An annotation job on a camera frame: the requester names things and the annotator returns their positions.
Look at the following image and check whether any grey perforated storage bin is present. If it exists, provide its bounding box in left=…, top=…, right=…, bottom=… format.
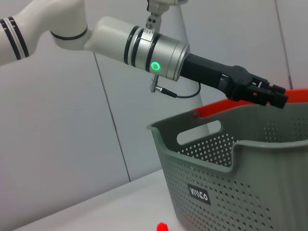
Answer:
left=146, top=102, right=308, bottom=231

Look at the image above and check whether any orange bin handle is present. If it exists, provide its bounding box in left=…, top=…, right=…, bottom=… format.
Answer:
left=193, top=88, right=308, bottom=119

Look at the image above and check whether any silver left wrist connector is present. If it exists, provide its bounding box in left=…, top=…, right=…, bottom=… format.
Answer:
left=148, top=74, right=178, bottom=97

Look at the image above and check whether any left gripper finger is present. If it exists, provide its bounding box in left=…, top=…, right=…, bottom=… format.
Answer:
left=240, top=88, right=289, bottom=109
left=249, top=74, right=286, bottom=93

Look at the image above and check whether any grey left arm cable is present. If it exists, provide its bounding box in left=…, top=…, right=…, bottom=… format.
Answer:
left=174, top=81, right=202, bottom=99

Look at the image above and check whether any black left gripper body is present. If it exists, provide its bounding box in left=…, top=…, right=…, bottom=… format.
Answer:
left=179, top=53, right=253, bottom=102

